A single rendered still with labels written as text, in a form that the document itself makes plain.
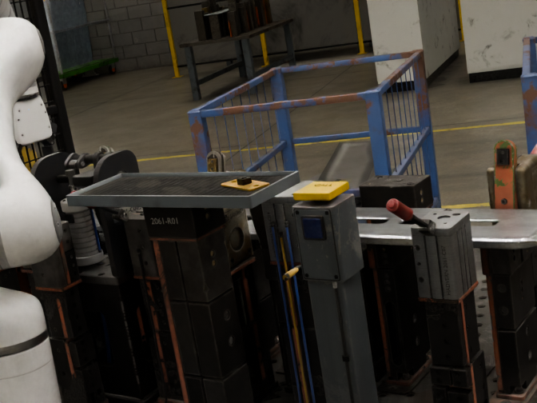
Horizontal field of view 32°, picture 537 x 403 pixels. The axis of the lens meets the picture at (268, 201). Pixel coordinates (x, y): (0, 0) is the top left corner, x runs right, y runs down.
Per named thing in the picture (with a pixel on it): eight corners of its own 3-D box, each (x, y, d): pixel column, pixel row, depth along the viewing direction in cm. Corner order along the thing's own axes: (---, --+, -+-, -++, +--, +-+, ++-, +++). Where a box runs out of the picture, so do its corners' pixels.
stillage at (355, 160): (298, 238, 514) (272, 67, 491) (444, 229, 488) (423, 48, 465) (224, 326, 405) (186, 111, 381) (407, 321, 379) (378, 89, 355)
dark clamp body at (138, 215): (228, 385, 183) (193, 198, 174) (187, 416, 173) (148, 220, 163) (184, 379, 189) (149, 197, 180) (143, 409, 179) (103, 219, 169)
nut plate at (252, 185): (271, 185, 139) (269, 177, 139) (250, 191, 137) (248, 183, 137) (240, 179, 146) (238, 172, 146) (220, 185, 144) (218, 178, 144)
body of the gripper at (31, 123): (13, 97, 204) (25, 146, 207) (47, 88, 212) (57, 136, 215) (-10, 98, 208) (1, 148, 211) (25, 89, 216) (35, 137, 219)
